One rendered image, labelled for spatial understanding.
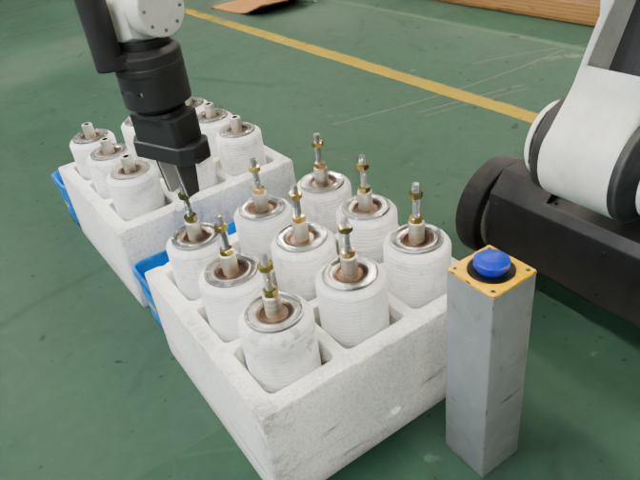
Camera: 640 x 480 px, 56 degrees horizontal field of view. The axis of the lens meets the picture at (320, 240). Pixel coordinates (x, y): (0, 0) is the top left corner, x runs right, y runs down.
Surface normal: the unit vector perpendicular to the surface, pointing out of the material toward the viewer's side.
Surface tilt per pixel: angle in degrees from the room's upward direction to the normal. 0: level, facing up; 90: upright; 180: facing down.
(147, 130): 90
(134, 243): 90
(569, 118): 50
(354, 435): 90
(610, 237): 46
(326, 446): 90
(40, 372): 0
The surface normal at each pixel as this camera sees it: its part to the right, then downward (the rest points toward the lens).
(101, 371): -0.11, -0.83
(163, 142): -0.55, 0.51
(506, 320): 0.56, 0.41
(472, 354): -0.82, 0.39
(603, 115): -0.70, -0.22
